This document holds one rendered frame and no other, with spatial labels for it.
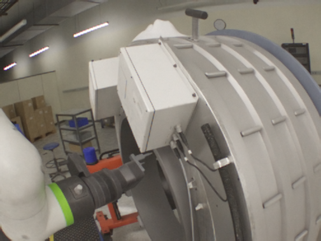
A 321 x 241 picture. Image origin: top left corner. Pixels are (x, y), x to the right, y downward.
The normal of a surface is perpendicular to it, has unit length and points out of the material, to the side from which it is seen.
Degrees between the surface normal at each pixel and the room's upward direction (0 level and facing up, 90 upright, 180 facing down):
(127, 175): 48
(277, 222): 74
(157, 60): 42
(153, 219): 35
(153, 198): 55
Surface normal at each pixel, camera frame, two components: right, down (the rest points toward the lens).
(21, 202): 0.62, 0.62
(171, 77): 0.16, -0.59
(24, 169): 0.82, -0.22
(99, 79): 0.24, -0.41
